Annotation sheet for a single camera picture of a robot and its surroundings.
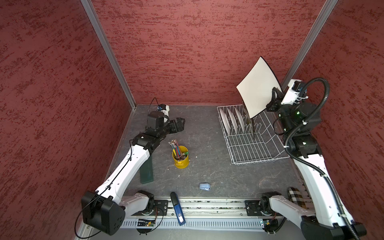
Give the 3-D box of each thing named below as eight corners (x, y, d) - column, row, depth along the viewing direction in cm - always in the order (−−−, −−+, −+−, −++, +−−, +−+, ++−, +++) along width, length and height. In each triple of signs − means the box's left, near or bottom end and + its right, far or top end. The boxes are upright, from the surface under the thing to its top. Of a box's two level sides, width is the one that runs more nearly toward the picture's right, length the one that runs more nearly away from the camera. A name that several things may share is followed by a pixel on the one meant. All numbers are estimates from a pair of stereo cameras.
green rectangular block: (141, 184, 84) (140, 183, 82) (141, 159, 93) (140, 158, 92) (153, 181, 85) (152, 180, 83) (152, 157, 94) (151, 155, 93)
